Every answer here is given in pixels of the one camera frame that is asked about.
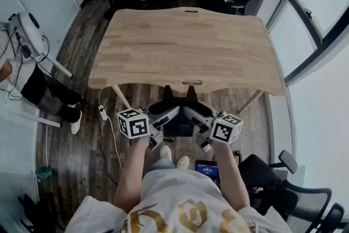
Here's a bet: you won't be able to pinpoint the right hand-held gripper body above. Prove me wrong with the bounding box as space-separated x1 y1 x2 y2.
183 100 244 153

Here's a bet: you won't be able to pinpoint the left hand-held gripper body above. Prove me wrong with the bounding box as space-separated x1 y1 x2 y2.
117 100 181 151

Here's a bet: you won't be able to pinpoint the person's left forearm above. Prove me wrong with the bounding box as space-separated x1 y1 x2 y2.
113 138 150 212

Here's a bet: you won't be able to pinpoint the person's right forearm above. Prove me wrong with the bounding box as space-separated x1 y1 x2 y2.
215 141 251 212

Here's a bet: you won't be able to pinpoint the wooden table leg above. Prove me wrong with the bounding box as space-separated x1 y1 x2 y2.
237 89 264 114
112 84 130 110

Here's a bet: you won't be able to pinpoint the person's left white shoe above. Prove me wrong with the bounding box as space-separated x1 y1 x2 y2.
159 145 172 163

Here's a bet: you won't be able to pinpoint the person's white shoe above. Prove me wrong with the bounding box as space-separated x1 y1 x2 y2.
159 145 172 163
176 155 190 170

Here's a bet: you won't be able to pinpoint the small blue screen device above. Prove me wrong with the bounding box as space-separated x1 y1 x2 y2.
195 160 220 181

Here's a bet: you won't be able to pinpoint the person's blue jeans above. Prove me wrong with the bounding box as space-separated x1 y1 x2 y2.
148 158 177 172

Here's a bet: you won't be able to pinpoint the person's right white shoe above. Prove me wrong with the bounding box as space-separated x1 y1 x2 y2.
176 155 190 170

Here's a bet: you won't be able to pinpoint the black mesh office chair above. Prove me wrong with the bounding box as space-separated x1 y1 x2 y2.
238 150 346 233

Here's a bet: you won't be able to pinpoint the white shirt with gold print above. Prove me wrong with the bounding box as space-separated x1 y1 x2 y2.
65 169 292 233

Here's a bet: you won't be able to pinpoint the white metal desk leg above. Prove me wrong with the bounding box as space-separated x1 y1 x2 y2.
40 53 73 79

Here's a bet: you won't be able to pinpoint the teal box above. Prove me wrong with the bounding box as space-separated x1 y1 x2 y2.
34 167 52 180

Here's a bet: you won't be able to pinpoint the white power cable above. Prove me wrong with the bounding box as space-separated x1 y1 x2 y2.
98 86 124 171

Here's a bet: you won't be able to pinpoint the black window frame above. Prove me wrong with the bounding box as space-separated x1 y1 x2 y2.
266 0 349 87

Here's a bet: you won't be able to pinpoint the white helmet device with cables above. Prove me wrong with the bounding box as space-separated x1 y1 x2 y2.
8 10 46 58

